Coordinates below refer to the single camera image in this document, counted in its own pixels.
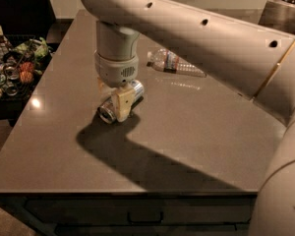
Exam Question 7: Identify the dark cabinet drawer front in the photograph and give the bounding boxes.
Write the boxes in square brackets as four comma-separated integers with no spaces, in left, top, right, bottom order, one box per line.
[26,198,254,225]

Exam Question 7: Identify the green snack bag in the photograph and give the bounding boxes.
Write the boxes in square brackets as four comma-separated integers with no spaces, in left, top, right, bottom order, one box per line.
[13,37,50,61]

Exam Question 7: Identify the clear plastic water bottle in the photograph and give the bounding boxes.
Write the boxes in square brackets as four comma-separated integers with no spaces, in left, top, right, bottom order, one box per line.
[147,48,207,78]

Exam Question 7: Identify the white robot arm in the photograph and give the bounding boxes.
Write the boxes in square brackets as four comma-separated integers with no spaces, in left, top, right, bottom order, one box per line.
[81,0,295,236]

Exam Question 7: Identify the black wire basket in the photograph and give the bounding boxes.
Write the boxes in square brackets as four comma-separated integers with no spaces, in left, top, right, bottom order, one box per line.
[0,35,53,120]

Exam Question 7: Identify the black drawer handle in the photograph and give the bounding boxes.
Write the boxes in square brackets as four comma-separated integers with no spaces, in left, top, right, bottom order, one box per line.
[127,211,164,225]

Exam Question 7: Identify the grey planter pot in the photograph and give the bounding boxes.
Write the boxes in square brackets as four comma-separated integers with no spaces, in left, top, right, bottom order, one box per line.
[259,0,295,34]

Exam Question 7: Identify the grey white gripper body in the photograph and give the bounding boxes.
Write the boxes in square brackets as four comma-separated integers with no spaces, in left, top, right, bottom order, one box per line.
[94,51,139,88]

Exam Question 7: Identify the silver blue redbull can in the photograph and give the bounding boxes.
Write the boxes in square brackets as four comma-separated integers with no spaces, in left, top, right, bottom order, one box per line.
[97,80,145,124]

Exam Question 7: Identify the orange mesh fruit bag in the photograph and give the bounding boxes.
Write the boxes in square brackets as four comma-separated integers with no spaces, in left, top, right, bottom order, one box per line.
[20,62,34,84]

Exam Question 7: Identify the crushed cans in basket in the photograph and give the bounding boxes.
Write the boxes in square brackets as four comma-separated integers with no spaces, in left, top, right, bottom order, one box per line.
[0,62,20,98]

